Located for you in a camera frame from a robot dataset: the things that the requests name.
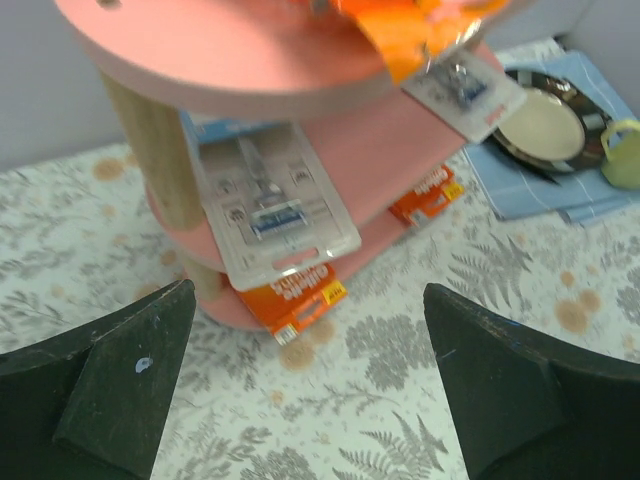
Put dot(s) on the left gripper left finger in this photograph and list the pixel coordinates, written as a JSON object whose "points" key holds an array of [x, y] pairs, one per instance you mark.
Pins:
{"points": [[92, 402]]}

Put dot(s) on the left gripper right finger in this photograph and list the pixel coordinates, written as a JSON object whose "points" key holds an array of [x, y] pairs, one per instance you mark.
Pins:
{"points": [[527, 405]]}

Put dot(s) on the small orange Gillette Fusion box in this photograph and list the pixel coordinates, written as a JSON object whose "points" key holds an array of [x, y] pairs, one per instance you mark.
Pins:
{"points": [[290, 305]]}

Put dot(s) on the large orange Gillette Fusion5 box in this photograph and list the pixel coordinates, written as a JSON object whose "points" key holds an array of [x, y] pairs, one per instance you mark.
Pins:
{"points": [[428, 198]]}

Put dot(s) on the blue card razor pack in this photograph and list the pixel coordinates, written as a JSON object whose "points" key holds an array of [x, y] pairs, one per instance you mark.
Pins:
{"points": [[271, 206]]}

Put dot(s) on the clear blister razor pack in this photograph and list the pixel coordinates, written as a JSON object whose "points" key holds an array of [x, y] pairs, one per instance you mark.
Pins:
{"points": [[467, 93]]}

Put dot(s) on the orange Bic razor bag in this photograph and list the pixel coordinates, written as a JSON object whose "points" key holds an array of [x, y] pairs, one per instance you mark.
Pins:
{"points": [[409, 34]]}

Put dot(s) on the pink three-tier shelf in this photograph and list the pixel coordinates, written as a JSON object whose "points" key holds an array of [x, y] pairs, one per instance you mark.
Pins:
{"points": [[256, 60]]}

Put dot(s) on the floral tablecloth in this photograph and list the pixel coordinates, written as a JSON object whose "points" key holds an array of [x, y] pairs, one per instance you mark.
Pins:
{"points": [[358, 396]]}

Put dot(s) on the blue checked placemat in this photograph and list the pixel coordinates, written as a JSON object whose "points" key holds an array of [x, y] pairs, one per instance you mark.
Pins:
{"points": [[550, 190]]}

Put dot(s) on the dark rimmed cream plate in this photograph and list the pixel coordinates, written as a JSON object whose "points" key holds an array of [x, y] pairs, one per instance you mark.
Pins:
{"points": [[557, 130]]}

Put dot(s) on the pale yellow mug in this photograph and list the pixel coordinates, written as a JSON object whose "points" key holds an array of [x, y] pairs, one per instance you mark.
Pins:
{"points": [[620, 142]]}

